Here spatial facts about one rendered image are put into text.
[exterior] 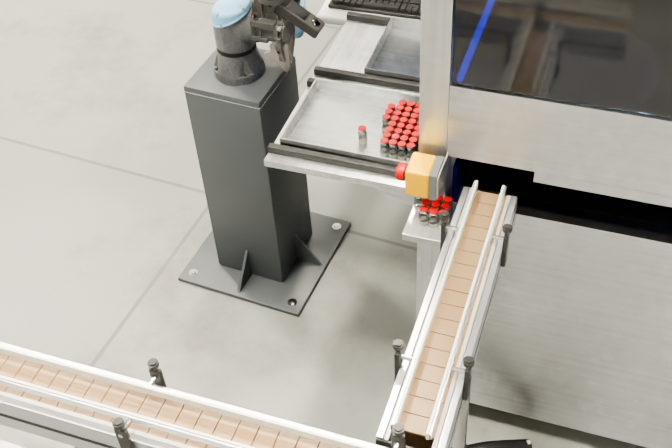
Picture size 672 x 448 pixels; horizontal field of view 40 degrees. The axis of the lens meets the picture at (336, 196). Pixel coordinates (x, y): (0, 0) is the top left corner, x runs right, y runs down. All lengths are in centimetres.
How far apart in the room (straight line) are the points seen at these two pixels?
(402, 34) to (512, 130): 80
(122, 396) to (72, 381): 11
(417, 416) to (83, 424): 61
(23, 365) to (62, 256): 155
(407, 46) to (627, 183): 88
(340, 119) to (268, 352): 93
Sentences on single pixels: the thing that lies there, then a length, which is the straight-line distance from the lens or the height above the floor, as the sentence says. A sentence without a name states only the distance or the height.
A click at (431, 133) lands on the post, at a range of 205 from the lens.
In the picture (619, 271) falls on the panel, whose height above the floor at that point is 76.
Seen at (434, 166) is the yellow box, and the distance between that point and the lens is 203.
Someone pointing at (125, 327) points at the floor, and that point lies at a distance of 317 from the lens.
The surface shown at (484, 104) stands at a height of 118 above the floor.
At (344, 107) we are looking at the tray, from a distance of 244.
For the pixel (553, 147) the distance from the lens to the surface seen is 201.
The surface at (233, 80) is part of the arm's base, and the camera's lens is 270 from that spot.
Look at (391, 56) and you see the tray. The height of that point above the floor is 88.
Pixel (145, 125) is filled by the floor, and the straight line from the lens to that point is 393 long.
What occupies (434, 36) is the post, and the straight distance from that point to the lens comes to 190.
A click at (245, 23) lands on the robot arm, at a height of 98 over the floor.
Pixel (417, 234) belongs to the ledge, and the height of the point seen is 88.
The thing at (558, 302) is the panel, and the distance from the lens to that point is 235.
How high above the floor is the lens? 238
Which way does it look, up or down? 43 degrees down
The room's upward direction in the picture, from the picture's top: 4 degrees counter-clockwise
